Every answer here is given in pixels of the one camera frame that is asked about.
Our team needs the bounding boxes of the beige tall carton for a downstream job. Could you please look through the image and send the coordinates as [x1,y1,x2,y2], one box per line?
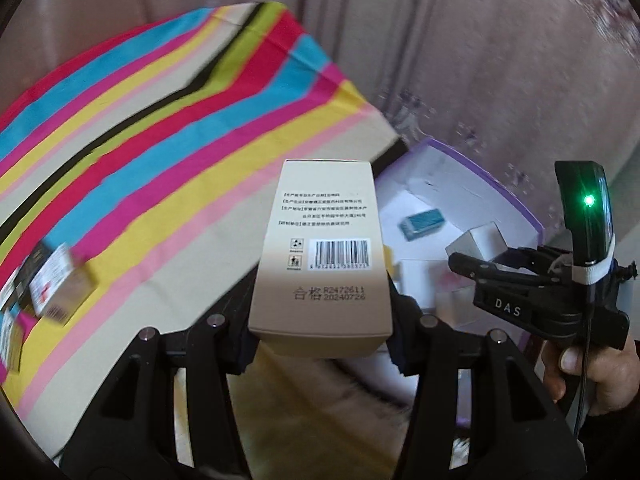
[247,159,393,360]

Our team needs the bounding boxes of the white long box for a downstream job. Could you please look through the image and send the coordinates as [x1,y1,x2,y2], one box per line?
[27,242,98,326]

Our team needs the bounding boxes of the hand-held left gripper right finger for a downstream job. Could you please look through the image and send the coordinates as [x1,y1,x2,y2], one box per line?
[385,285,588,480]

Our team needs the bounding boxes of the small white and pink box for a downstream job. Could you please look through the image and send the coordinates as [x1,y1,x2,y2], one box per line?
[0,310,26,373]

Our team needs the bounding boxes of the colourful striped cloth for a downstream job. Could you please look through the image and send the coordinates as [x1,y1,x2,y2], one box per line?
[0,2,408,461]

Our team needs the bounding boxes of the small white cube box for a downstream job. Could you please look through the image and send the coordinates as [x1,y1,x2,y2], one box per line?
[435,287,481,328]
[445,222,511,263]

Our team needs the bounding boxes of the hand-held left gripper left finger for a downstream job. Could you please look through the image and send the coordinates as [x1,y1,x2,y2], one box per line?
[59,287,261,480]

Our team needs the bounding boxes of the small blue box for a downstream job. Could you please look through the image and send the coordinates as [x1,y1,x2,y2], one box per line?
[398,210,446,242]

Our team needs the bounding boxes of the black cable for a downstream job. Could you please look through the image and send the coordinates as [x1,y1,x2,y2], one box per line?
[570,305,596,441]

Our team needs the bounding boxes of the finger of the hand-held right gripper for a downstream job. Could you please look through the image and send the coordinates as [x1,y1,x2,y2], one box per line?
[447,246,543,283]

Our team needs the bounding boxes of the person's right hand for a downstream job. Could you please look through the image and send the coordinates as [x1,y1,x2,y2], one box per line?
[537,337,640,417]

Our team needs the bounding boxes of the white storage box purple rim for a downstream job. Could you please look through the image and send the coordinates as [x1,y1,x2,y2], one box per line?
[372,139,546,436]

